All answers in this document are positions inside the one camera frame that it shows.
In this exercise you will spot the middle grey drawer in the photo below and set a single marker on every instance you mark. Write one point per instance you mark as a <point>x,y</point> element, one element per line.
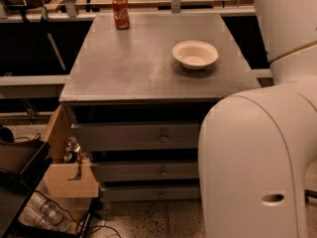
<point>145,170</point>

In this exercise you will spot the clear plastic bottle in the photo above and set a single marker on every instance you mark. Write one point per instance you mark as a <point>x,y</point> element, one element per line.
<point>47,208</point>

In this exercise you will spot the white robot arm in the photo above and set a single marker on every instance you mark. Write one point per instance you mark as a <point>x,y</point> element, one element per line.
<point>255,146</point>

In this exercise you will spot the black cart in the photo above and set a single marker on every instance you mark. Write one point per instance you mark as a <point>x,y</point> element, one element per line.
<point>22,166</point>

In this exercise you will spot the top grey drawer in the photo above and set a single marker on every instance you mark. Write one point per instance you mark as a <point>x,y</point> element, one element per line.
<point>126,136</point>

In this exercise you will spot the wooden crate with items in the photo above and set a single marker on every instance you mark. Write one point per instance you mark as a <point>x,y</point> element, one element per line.
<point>61,179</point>

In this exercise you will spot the grey drawer cabinet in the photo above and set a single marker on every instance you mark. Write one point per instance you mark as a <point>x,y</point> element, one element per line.
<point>132,76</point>

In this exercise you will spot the white paper bowl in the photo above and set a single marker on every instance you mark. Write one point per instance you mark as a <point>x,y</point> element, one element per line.
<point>195,55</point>

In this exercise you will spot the red soda can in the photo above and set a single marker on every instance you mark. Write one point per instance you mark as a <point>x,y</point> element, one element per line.
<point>121,16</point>

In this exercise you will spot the bottom grey drawer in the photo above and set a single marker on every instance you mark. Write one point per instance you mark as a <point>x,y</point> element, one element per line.
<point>147,193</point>

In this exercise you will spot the grey drawer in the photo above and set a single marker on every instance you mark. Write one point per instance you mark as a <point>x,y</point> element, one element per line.
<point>145,170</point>
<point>147,193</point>
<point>126,136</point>

